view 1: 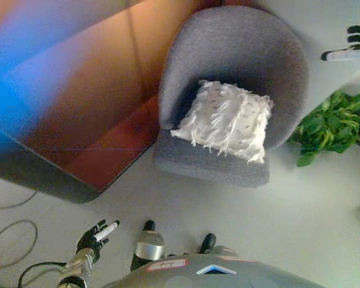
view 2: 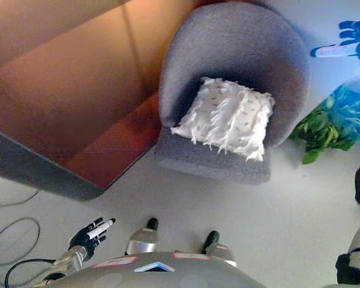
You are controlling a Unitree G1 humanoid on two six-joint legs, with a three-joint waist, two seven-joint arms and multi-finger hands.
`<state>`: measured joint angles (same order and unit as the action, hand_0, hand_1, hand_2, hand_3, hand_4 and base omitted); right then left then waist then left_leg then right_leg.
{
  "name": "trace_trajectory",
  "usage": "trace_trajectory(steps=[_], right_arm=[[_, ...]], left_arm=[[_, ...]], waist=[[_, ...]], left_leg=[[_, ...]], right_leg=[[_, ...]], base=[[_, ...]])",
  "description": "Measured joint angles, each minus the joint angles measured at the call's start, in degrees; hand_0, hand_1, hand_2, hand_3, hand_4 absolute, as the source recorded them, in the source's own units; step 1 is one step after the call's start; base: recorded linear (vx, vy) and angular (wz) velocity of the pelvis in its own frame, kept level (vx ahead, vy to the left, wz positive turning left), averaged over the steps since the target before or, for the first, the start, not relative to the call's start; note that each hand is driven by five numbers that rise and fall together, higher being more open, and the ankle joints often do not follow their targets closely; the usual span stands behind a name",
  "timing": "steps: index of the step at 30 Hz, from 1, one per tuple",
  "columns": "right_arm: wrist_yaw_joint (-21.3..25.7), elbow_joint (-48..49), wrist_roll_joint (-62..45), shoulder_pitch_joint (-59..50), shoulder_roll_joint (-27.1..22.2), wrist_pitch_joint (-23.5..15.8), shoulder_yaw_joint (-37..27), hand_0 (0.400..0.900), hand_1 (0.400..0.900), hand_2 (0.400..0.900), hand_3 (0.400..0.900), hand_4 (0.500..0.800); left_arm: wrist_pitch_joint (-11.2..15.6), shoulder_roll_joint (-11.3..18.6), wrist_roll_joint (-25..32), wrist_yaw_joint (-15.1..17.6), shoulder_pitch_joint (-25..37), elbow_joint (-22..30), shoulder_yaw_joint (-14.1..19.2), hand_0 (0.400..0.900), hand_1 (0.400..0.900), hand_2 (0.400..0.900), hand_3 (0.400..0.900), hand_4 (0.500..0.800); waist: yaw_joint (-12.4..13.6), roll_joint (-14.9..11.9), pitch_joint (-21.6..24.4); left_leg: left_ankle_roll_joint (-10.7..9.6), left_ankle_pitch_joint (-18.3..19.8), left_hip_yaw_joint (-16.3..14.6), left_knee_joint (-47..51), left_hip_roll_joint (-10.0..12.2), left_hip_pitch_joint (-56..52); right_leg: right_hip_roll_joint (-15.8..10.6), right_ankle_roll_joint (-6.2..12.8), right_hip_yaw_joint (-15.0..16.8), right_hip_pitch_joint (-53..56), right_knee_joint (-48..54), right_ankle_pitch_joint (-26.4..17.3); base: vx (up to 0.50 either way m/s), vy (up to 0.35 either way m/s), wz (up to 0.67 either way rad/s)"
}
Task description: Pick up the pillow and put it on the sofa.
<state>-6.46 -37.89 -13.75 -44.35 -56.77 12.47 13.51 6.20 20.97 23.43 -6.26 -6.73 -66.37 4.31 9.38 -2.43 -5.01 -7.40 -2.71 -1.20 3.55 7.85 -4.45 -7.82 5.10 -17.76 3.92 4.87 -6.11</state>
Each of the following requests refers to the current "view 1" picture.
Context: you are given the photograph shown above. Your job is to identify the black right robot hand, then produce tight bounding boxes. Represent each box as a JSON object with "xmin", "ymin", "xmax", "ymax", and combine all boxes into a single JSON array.
[{"xmin": 320, "ymin": 25, "xmax": 360, "ymax": 65}]

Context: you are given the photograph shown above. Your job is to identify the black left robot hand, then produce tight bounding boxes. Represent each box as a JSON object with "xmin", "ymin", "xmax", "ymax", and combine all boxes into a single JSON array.
[{"xmin": 76, "ymin": 220, "xmax": 121, "ymax": 256}]

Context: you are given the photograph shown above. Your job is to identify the white fringed pillow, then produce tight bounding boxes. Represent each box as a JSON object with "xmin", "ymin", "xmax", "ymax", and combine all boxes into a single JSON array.
[{"xmin": 170, "ymin": 79, "xmax": 275, "ymax": 164}]

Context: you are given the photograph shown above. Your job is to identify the silver left robot leg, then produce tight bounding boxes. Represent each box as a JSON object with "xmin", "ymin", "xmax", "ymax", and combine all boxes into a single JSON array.
[{"xmin": 130, "ymin": 230, "xmax": 166, "ymax": 271}]

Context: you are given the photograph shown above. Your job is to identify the silver robot leg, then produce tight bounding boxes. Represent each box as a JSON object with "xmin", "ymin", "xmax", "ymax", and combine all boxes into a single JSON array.
[
  {"xmin": 211, "ymin": 245, "xmax": 238, "ymax": 257},
  {"xmin": 130, "ymin": 230, "xmax": 166, "ymax": 271}
]

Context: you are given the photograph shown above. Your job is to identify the green leafy plant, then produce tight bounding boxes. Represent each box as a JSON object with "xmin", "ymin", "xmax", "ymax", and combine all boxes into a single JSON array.
[{"xmin": 287, "ymin": 91, "xmax": 360, "ymax": 168}]

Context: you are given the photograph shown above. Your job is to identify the grey round armchair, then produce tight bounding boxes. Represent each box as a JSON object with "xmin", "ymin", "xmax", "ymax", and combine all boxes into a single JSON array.
[{"xmin": 154, "ymin": 6, "xmax": 311, "ymax": 190}]

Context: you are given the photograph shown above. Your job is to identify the black right robot foot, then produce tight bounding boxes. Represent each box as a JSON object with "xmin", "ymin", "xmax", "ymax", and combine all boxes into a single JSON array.
[{"xmin": 199, "ymin": 233, "xmax": 217, "ymax": 256}]

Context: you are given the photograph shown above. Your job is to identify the grey robot torso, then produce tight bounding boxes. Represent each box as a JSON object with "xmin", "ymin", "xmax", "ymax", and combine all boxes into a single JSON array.
[{"xmin": 103, "ymin": 254, "xmax": 325, "ymax": 288}]

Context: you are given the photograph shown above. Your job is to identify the silver right robot leg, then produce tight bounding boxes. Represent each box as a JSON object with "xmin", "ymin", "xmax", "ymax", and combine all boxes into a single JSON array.
[{"xmin": 211, "ymin": 245, "xmax": 238, "ymax": 257}]

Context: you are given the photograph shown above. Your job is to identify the reddish brown wooden table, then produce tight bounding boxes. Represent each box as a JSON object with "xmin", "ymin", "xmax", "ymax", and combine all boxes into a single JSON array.
[{"xmin": 0, "ymin": 0, "xmax": 217, "ymax": 205}]

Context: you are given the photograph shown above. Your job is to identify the thin black floor cable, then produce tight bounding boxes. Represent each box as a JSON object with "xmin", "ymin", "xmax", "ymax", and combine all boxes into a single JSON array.
[{"xmin": 0, "ymin": 190, "xmax": 38, "ymax": 269}]

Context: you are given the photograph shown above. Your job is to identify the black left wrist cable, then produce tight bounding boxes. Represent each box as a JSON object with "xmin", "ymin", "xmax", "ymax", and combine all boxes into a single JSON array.
[{"xmin": 17, "ymin": 262, "xmax": 68, "ymax": 288}]

